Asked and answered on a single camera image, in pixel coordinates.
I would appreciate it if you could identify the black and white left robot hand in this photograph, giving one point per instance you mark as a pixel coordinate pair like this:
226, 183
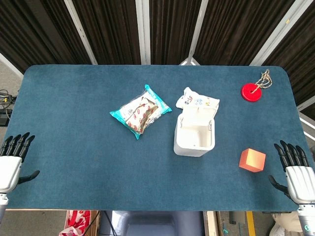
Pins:
8, 172

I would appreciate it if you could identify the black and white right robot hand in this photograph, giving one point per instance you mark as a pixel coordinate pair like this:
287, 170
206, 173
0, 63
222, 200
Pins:
301, 182

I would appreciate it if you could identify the white open-lid box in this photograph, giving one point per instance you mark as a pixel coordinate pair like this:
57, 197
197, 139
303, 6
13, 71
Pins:
189, 147

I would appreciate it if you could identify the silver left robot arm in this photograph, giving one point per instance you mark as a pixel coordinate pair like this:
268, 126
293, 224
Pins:
2, 204

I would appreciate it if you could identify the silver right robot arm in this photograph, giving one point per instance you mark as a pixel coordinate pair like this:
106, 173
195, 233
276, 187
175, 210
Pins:
306, 218

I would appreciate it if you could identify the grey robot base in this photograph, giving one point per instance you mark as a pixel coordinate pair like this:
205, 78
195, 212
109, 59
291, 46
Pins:
152, 223

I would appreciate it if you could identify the white sack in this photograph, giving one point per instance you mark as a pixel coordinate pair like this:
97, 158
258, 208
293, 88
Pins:
285, 225

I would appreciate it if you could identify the orange cube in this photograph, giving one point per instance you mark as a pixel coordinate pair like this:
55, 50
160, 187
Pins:
252, 161

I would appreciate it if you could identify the black box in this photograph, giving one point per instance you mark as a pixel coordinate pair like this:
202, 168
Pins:
4, 118

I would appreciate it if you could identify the red and white bag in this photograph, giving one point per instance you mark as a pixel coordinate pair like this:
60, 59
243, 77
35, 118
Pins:
77, 222

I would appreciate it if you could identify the red disc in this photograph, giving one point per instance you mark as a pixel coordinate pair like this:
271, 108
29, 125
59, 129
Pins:
247, 92

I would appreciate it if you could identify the crumpled white printed wrapper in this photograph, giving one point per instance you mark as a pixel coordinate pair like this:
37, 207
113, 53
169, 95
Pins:
194, 99

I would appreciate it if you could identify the teal snack bag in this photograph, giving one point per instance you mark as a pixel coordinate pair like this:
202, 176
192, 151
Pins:
137, 113

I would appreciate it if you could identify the white frame post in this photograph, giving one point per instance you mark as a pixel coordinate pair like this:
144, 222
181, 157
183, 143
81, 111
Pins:
80, 29
143, 32
278, 34
306, 103
198, 29

